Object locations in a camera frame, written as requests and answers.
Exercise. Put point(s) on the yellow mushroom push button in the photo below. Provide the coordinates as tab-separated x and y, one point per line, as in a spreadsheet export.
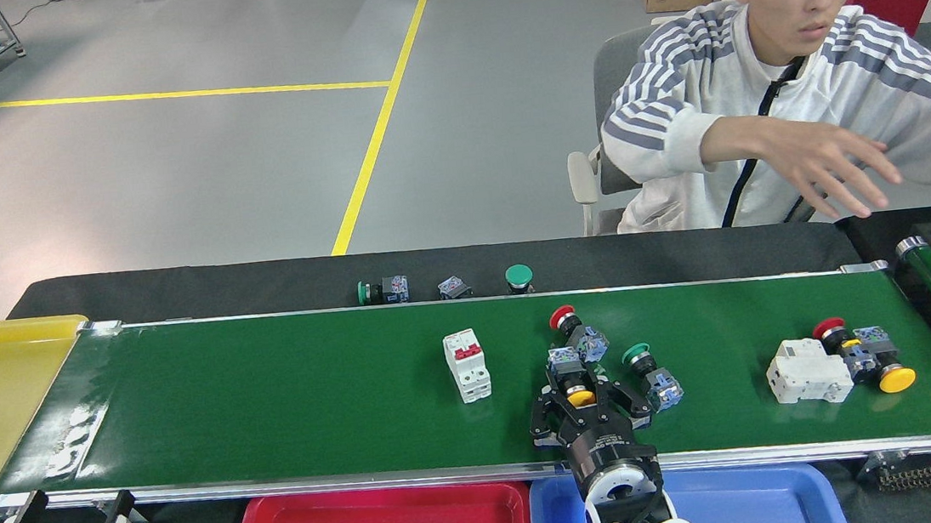
581	398
897	379

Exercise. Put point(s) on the white circuit breaker red lever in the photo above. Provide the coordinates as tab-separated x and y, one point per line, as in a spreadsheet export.
468	372

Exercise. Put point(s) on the red mushroom push button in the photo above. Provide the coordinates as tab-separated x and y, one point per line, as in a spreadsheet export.
561	317
828	328

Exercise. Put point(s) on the person's right forearm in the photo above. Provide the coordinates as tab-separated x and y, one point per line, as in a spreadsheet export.
677	147

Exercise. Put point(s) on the yellow plastic tray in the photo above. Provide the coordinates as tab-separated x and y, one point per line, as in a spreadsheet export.
3	426

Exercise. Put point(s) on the blue plastic tray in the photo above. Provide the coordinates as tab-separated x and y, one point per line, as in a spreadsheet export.
754	507

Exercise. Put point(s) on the person's right hand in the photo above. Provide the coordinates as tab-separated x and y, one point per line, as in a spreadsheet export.
832	162

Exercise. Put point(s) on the person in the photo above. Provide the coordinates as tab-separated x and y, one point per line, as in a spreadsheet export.
671	88

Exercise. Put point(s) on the grey office chair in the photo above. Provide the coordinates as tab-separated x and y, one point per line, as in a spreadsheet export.
608	60

